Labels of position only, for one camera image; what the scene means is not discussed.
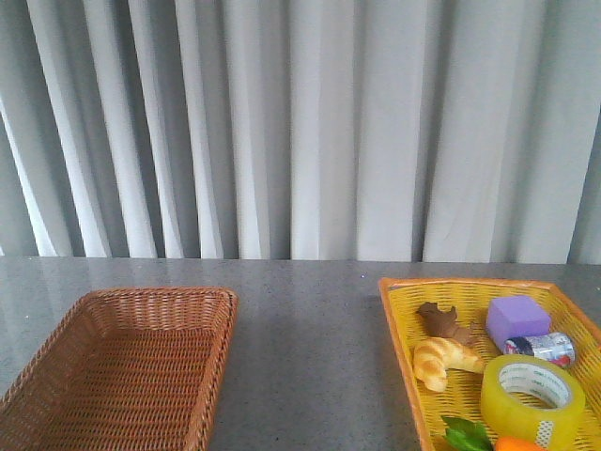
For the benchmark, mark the orange toy carrot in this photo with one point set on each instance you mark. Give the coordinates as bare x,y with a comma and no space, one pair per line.
463,434

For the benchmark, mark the small blue labelled can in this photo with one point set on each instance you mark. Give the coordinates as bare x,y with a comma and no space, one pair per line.
556,348

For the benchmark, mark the yellow woven basket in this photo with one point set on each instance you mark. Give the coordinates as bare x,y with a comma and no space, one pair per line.
471,297

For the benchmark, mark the brown toy figure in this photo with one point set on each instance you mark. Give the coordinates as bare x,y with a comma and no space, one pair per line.
443,324

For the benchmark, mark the white pleated curtain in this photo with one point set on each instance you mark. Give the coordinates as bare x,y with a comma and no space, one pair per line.
424,131

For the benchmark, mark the purple foam cube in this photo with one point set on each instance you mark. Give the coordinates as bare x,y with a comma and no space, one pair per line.
515,316

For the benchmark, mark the yellow tape roll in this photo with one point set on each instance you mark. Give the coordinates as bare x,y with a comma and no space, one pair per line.
532,399

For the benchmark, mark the brown wicker basket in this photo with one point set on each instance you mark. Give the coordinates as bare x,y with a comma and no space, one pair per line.
125,369

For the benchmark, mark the toy croissant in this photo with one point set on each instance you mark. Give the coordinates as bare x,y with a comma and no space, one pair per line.
435,355

